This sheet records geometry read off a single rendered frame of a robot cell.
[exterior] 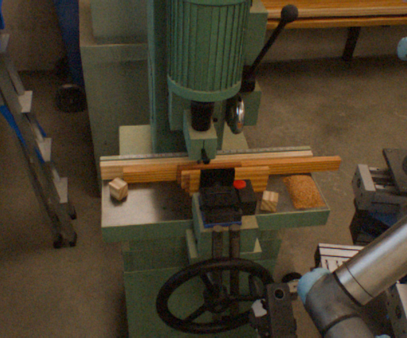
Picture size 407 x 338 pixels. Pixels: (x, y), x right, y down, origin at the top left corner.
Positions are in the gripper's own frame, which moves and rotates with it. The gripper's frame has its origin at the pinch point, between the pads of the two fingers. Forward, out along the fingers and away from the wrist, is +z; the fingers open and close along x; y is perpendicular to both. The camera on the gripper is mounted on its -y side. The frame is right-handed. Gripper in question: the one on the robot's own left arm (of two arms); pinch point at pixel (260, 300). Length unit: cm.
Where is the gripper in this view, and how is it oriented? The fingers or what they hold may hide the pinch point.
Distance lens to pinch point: 105.3
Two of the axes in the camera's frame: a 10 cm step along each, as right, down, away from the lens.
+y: 0.4, 9.8, 1.9
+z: -1.5, -1.8, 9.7
